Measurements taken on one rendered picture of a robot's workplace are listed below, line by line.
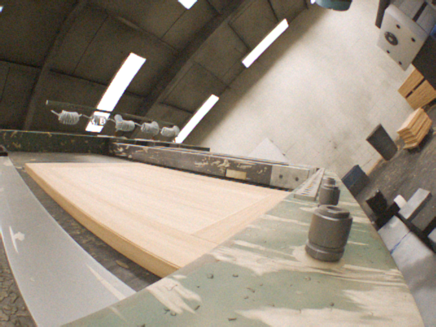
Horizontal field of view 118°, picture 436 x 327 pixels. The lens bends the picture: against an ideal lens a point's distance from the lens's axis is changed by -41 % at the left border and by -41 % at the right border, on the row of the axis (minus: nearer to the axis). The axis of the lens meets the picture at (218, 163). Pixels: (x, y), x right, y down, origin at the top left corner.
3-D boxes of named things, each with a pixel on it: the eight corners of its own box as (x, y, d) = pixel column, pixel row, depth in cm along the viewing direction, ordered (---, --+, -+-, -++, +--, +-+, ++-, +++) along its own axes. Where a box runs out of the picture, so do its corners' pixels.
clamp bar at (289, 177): (304, 192, 66) (313, 117, 64) (95, 152, 121) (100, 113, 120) (307, 188, 74) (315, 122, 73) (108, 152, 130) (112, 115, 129)
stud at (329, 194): (336, 215, 21) (342, 187, 20) (315, 211, 22) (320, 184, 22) (335, 210, 23) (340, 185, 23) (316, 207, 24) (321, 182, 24)
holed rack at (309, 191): (314, 201, 27) (314, 197, 27) (293, 197, 29) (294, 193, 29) (324, 169, 172) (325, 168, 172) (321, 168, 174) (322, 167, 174)
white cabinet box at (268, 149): (337, 218, 347) (266, 137, 413) (313, 237, 366) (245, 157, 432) (335, 211, 401) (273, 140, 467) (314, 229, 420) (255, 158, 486)
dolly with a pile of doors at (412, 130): (437, 127, 178) (421, 106, 191) (420, 152, 195) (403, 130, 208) (422, 133, 232) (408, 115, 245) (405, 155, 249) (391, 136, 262)
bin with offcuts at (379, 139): (403, 145, 303) (383, 120, 324) (388, 163, 320) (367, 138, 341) (395, 147, 349) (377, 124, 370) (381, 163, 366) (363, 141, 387)
